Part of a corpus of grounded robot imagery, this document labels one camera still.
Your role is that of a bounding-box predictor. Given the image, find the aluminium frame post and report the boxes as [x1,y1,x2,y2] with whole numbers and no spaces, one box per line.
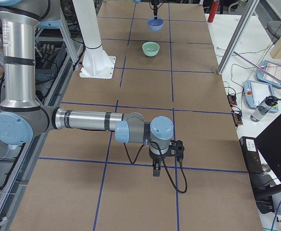
[217,0,260,75]

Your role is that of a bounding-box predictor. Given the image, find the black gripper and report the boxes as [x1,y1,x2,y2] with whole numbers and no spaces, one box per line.
[151,0,159,19]
[149,150,162,177]

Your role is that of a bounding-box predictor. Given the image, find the clear water bottle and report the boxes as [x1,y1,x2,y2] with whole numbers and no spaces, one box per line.
[250,96,278,122]

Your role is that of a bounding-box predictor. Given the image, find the green bowl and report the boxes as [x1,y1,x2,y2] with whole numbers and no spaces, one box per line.
[142,41,160,57]

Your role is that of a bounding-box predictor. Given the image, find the black camera cable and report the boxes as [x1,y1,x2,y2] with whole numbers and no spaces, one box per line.
[123,141,188,193]

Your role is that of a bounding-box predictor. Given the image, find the white pedestal column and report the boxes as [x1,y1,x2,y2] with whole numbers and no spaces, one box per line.
[73,0,116,79]

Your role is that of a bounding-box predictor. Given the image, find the black desktop box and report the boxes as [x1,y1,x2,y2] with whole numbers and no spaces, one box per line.
[239,136,263,174]

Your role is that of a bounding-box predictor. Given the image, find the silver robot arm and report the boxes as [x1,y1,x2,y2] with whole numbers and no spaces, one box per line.
[0,0,173,177]
[133,0,160,20]

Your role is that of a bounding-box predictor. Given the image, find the lower orange-black adapter board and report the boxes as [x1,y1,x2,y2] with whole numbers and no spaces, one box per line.
[230,106,243,128]

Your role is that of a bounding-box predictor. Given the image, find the orange-black adapter board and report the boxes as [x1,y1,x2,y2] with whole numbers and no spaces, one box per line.
[225,87,237,106]
[230,106,243,128]

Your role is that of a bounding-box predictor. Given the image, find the blue bowl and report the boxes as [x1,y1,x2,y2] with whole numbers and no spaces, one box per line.
[147,17,164,31]

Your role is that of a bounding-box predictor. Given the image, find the upper orange-black adapter board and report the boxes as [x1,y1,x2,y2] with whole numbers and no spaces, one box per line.
[225,87,237,106]

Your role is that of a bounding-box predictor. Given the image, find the near blue teach pendant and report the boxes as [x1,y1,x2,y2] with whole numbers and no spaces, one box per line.
[243,80,274,109]

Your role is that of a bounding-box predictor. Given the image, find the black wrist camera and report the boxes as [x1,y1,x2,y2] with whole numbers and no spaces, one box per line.
[165,140,185,167]

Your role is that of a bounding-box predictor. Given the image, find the red cylinder bottle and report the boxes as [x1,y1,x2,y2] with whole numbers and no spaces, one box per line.
[207,0,219,23]

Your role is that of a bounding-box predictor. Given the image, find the black monitor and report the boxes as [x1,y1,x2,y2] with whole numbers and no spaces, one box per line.
[254,114,281,200]

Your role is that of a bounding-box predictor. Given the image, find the blue teach pendant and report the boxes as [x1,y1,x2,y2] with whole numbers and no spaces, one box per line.
[243,80,274,109]
[256,60,281,89]

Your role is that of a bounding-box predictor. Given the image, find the far blue teach pendant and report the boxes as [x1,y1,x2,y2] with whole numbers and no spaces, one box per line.
[256,60,281,89]

